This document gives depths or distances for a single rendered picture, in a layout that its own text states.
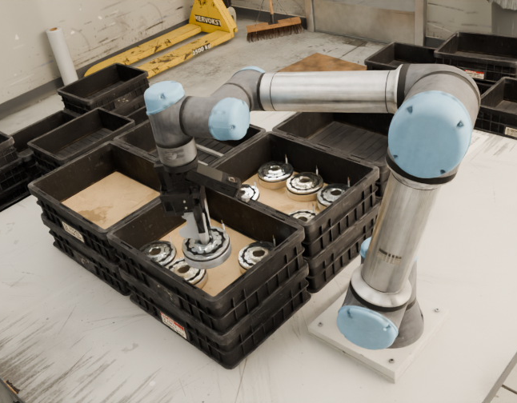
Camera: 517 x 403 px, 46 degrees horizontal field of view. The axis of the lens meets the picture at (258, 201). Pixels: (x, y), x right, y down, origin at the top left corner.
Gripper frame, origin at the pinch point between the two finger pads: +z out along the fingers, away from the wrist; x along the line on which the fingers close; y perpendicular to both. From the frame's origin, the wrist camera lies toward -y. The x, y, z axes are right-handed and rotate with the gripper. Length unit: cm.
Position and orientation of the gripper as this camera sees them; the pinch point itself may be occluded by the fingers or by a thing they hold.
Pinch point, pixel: (208, 234)
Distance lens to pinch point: 132.1
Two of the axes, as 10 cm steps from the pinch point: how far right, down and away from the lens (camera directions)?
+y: -9.9, 1.2, 0.7
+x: 0.1, 5.8, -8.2
